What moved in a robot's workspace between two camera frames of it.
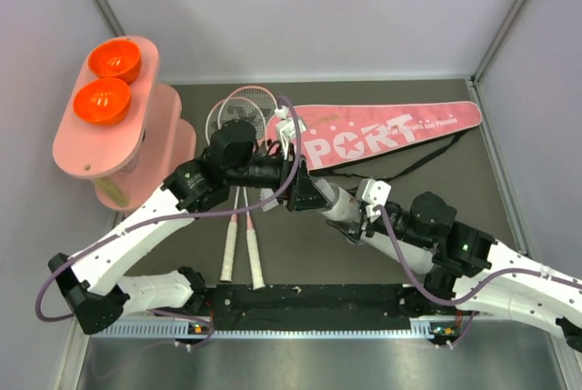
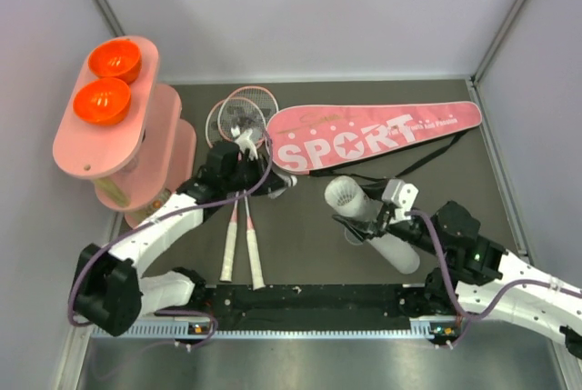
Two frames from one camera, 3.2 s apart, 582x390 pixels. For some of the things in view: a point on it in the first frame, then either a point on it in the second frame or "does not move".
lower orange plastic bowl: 103,101 does not move
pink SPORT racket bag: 335,135 does not move
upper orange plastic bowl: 115,58 does not move
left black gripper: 304,194 → 272,180
